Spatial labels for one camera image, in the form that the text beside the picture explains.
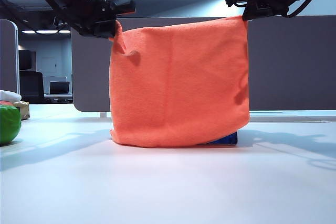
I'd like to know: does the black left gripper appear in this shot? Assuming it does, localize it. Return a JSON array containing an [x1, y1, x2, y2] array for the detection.
[[30, 0, 137, 39]]

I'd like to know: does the orange fleece cloth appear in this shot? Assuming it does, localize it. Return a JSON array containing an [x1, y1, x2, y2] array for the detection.
[[109, 15, 251, 149]]

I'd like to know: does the white folded cloth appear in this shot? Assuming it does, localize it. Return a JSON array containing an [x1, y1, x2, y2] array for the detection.
[[0, 90, 22, 103]]

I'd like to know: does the square standing mirror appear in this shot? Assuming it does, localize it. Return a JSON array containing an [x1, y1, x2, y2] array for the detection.
[[206, 131, 239, 146]]

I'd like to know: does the wide grey desk partition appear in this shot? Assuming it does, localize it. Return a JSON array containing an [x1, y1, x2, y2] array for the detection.
[[70, 15, 336, 113]]

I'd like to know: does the short ceiling light strip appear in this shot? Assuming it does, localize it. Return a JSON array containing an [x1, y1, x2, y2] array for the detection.
[[21, 30, 71, 35]]

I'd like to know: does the open background laptop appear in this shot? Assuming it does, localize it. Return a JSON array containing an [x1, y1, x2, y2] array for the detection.
[[49, 81, 71, 95]]

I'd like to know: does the dark background monitor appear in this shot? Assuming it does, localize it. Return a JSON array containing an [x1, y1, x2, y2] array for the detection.
[[18, 50, 37, 71]]

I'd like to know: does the black office chair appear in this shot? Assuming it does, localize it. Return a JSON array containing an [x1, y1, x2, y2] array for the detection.
[[19, 71, 45, 104]]

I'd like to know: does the narrow grey desk partition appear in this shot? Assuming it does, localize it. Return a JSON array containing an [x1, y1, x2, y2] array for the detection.
[[0, 19, 20, 95]]

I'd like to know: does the brown cardboard box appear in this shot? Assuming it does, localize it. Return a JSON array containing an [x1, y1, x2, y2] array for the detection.
[[12, 101, 30, 121]]

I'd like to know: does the green round toy fruit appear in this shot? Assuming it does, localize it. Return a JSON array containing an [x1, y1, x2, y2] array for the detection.
[[0, 104, 22, 146]]

